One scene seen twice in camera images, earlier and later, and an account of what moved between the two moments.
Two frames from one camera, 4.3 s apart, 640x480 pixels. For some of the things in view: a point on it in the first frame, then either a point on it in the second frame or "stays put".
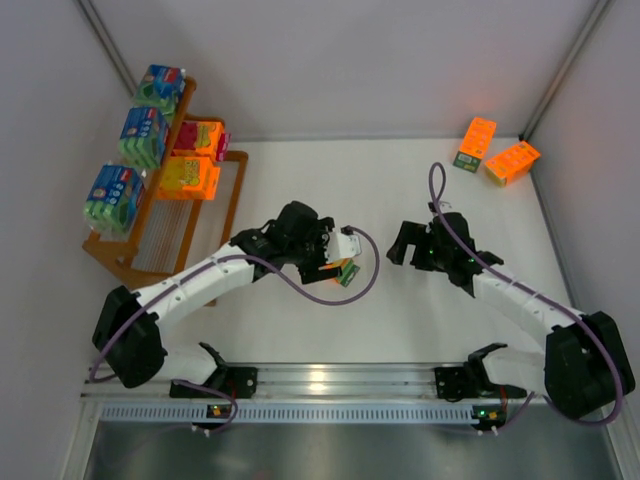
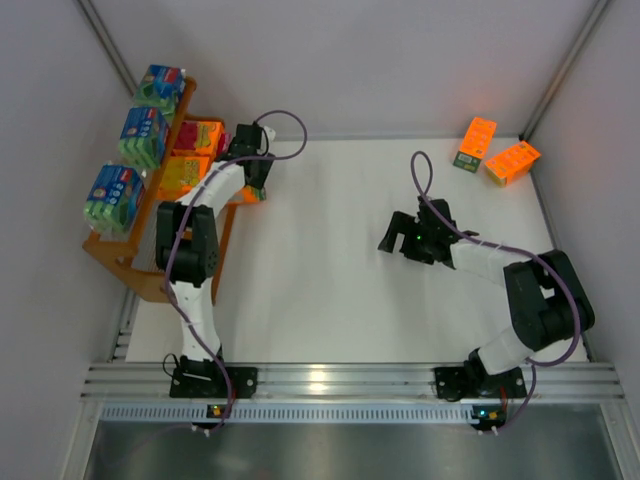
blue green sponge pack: (144, 137) stays put
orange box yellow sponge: (189, 178) stays put
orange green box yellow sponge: (348, 270) → (247, 195)
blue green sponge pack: (114, 199) stays put
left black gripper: (314, 267) → (258, 175)
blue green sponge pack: (161, 87) stays put
